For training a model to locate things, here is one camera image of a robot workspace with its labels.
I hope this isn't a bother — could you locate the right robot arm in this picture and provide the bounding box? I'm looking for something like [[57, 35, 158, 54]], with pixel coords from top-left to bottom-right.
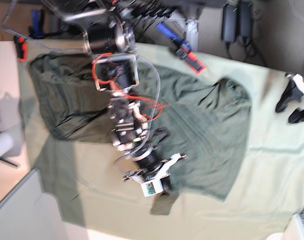
[[44, 0, 185, 197]]

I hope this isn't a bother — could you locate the white cylindrical cup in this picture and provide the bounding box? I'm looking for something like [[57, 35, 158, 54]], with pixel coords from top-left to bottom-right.
[[0, 132, 14, 157]]

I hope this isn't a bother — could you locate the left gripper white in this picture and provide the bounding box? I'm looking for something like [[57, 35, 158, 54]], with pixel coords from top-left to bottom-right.
[[275, 72, 304, 124]]

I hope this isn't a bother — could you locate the blue spring clamp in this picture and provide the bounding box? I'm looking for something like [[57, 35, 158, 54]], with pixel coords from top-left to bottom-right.
[[28, 9, 45, 39]]

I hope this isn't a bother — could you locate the right black power adapter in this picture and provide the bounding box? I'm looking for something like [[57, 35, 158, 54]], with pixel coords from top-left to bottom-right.
[[237, 1, 253, 39]]

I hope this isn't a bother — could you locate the white bin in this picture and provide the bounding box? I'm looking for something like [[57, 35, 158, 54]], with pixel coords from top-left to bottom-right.
[[0, 169, 68, 240]]

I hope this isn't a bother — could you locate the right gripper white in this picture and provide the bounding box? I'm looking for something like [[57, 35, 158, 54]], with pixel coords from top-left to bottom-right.
[[122, 153, 188, 197]]

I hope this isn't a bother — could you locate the aluminium frame post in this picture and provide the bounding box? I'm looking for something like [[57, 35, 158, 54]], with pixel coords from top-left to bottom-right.
[[185, 19, 199, 51]]

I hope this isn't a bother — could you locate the left black power adapter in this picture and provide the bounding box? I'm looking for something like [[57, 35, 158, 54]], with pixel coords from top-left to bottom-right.
[[221, 4, 237, 43]]

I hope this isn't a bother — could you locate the black stick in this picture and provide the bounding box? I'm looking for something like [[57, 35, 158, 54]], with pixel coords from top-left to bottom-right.
[[0, 157, 19, 168]]

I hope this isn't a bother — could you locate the blue orange bar clamp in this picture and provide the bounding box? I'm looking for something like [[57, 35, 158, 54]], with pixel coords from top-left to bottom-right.
[[156, 22, 206, 75]]

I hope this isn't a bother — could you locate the green T-shirt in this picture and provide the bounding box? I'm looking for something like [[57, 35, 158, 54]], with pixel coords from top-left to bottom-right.
[[28, 53, 252, 216]]

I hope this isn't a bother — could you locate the black power adapter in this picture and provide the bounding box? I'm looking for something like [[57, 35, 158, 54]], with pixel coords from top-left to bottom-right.
[[221, 4, 237, 43], [237, 1, 253, 39]]

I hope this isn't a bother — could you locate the light green table cloth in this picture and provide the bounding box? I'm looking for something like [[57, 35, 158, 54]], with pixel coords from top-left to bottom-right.
[[18, 53, 304, 240]]

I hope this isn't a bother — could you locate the orange black corner clamp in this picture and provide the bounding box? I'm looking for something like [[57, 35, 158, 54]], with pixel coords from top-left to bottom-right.
[[13, 36, 27, 62]]

